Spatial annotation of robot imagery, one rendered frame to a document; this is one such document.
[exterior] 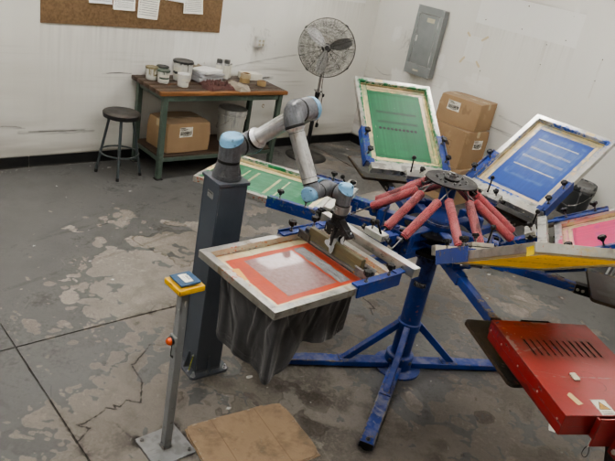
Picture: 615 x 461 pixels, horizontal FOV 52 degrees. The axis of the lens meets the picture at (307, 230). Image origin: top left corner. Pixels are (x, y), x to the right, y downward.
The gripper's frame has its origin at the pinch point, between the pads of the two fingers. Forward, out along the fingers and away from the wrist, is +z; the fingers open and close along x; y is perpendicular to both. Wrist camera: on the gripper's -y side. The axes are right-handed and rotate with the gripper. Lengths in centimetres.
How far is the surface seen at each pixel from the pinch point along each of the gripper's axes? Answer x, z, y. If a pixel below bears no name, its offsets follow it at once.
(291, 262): 22.2, 5.5, 6.5
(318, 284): 22.8, 5.5, -14.6
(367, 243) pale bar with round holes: -20.7, -1.5, -2.3
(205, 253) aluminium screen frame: 60, 2, 24
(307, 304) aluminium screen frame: 44, 2, -29
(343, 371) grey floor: -47, 101, 12
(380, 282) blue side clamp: -1.6, 1.5, -30.3
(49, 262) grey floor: 61, 101, 205
